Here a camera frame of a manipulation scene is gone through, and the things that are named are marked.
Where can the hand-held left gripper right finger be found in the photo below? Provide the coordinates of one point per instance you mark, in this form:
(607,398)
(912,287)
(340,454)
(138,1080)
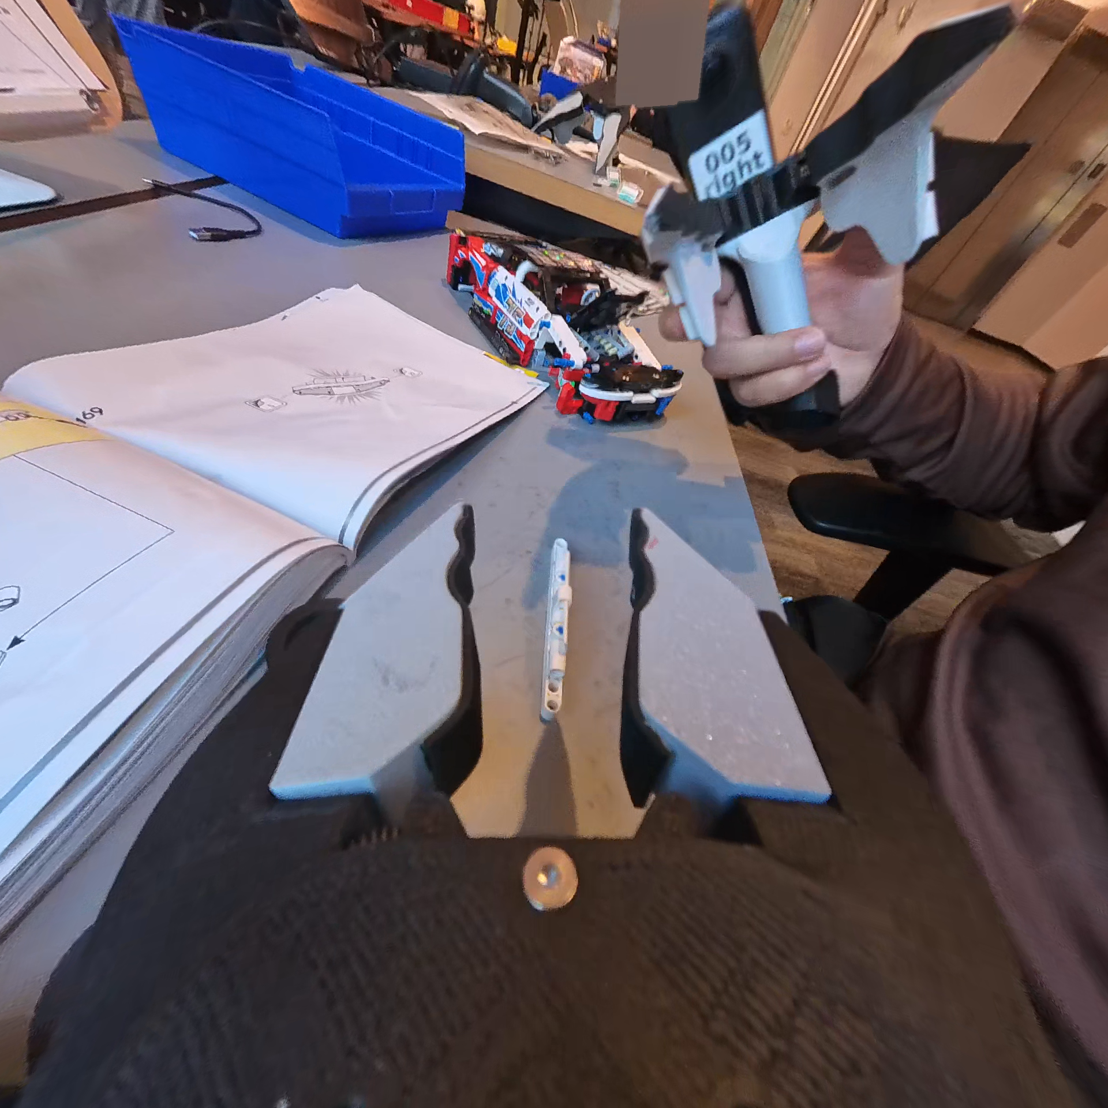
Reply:
(718,684)

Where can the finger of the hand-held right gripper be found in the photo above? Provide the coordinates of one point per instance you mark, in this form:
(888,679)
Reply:
(892,191)
(698,285)

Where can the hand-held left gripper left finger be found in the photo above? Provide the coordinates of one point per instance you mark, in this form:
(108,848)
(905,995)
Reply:
(381,675)

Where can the long white brick beam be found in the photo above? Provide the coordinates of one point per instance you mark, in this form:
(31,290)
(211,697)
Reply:
(556,658)

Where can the person's right forearm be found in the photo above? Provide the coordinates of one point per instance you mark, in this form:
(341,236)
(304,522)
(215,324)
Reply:
(969,424)

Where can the grey desk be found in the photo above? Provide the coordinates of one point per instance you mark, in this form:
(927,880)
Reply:
(537,468)

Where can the person's right hand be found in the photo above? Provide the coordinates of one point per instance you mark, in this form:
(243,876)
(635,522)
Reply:
(856,294)

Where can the small clear packet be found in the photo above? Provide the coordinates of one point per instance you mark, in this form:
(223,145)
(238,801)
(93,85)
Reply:
(630,192)

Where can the idle grey gripper tool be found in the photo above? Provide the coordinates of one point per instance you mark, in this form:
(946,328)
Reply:
(605,143)

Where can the red white brick race car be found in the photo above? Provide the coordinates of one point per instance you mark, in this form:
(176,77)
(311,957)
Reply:
(511,311)

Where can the grey office table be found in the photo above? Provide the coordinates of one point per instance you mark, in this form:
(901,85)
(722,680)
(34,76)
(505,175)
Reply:
(519,174)

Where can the black office chair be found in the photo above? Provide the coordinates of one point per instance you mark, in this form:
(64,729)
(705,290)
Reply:
(865,511)

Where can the printed paper sheet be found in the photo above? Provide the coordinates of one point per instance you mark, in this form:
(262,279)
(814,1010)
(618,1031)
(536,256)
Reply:
(485,121)

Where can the open instruction booklet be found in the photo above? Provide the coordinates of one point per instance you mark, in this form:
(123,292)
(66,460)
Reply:
(260,407)

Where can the person's torso in brown shirt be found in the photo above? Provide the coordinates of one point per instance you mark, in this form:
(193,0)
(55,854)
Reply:
(1022,735)

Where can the blue storage bin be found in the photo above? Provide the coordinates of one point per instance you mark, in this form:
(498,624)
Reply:
(285,138)

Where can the white tray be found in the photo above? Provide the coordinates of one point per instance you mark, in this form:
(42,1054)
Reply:
(21,189)

